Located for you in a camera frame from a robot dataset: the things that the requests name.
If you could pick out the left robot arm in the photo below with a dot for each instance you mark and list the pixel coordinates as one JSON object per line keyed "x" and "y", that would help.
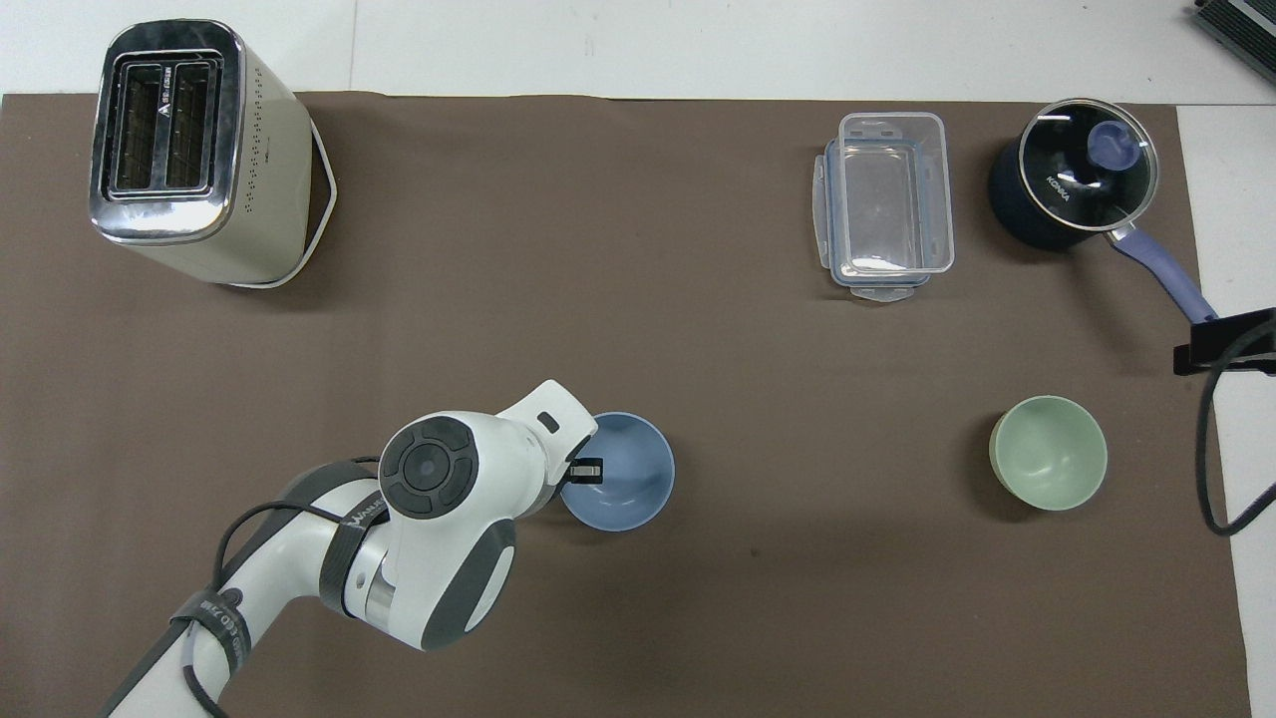
{"x": 439, "y": 538}

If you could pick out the blue bowl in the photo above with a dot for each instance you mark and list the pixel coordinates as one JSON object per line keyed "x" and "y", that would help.
{"x": 630, "y": 491}

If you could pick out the green bowl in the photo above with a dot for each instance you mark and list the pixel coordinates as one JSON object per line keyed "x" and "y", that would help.
{"x": 1052, "y": 454}

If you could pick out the clear lid with blue seal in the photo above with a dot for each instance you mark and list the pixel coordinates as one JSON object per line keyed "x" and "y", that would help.
{"x": 877, "y": 291}

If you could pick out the clear plastic food container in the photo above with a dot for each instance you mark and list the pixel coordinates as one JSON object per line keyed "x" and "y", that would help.
{"x": 892, "y": 199}

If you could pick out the cream and chrome toaster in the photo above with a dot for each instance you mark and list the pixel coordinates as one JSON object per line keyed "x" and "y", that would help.
{"x": 249, "y": 170}

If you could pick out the glass pot lid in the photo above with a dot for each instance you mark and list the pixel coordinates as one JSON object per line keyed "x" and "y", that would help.
{"x": 1077, "y": 175}

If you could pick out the dark blue saucepan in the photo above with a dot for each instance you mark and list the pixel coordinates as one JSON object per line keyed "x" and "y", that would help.
{"x": 1161, "y": 261}

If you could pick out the black stand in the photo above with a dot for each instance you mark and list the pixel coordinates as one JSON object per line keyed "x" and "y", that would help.
{"x": 1231, "y": 344}

